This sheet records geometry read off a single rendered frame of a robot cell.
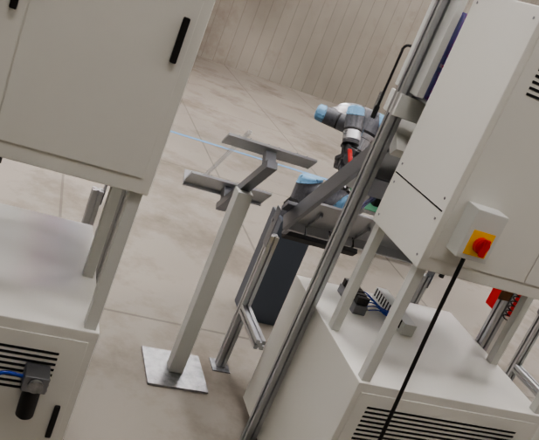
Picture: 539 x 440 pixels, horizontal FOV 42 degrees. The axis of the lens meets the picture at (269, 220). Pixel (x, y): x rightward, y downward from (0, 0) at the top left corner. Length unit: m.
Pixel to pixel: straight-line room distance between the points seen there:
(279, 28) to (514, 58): 9.98
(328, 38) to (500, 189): 10.18
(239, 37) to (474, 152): 9.90
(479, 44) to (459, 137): 0.26
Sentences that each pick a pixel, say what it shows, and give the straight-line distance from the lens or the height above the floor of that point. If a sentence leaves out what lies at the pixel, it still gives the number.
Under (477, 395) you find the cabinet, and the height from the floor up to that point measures 0.62.
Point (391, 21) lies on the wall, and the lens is 12.36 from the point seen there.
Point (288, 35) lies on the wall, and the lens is 11.81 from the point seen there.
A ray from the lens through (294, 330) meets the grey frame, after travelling 2.42.
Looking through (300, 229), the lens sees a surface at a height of 0.70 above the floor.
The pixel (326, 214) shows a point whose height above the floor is 0.81.
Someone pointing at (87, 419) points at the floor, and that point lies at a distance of 2.56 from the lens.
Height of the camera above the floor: 1.55
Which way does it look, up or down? 18 degrees down
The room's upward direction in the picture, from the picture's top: 22 degrees clockwise
